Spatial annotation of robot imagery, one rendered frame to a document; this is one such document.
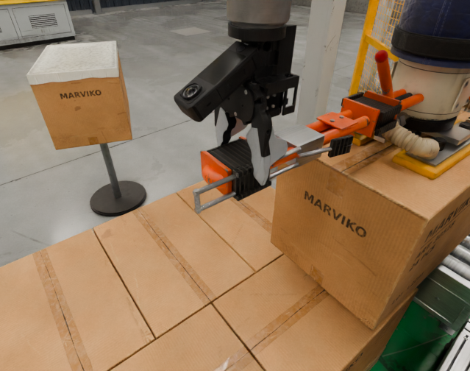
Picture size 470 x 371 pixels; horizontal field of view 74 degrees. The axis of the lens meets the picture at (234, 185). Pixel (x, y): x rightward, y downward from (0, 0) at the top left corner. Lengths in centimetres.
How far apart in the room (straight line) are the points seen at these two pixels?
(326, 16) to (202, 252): 153
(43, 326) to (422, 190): 112
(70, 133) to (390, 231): 160
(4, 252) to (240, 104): 213
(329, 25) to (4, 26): 644
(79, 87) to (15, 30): 594
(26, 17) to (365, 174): 733
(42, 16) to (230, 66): 741
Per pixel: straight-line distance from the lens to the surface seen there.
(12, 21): 767
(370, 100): 76
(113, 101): 180
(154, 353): 106
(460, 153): 92
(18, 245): 242
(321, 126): 63
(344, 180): 76
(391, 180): 77
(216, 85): 38
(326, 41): 215
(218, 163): 46
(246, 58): 40
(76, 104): 182
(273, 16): 39
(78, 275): 130
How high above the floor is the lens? 148
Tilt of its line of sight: 37 degrees down
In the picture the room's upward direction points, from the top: straight up
